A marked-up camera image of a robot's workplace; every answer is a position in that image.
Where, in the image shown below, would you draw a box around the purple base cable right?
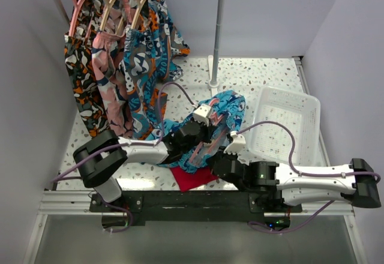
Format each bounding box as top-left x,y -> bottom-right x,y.
247,199 -> 337,235

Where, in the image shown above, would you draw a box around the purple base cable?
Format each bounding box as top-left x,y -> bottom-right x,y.
101,200 -> 134,234
247,199 -> 337,235

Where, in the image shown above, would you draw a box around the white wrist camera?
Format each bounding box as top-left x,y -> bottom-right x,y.
224,131 -> 246,155
192,104 -> 212,126

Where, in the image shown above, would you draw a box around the white plastic basket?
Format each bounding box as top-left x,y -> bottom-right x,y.
245,86 -> 320,166

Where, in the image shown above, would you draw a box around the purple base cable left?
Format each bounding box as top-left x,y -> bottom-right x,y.
101,200 -> 134,234

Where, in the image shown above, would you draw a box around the pink navy patterned shorts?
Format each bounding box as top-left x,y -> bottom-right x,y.
91,0 -> 134,138

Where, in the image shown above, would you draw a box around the wooden hanger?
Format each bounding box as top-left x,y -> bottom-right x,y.
128,0 -> 151,31
92,0 -> 124,34

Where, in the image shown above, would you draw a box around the wooden hanger right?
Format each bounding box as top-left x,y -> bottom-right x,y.
128,0 -> 151,31

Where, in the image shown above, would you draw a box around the wooden hanger left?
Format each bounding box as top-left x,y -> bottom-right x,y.
92,0 -> 124,34

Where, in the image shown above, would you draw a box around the black orange camo shorts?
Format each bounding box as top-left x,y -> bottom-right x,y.
64,0 -> 110,137

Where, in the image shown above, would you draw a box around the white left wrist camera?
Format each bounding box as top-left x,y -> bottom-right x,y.
192,104 -> 212,126

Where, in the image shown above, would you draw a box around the blue patterned shorts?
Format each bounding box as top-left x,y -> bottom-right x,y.
160,90 -> 245,173

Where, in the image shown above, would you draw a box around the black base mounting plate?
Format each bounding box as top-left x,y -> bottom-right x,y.
89,188 -> 302,227

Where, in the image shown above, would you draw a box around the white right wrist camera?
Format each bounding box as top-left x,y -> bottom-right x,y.
224,131 -> 246,155

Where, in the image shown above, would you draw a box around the teal orange patterned shorts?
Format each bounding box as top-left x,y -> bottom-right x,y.
123,0 -> 190,140

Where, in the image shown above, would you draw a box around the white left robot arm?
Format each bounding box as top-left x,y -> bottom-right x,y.
73,119 -> 217,211

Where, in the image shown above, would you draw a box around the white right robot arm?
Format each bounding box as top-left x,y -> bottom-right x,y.
207,151 -> 381,212

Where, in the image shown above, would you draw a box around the red folded cloth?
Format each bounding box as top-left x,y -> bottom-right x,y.
170,167 -> 218,192

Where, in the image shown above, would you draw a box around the pink plastic hanger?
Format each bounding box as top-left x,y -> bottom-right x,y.
187,96 -> 227,167

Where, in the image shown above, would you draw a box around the pink hanger far left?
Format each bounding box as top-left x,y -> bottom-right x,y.
67,0 -> 86,37

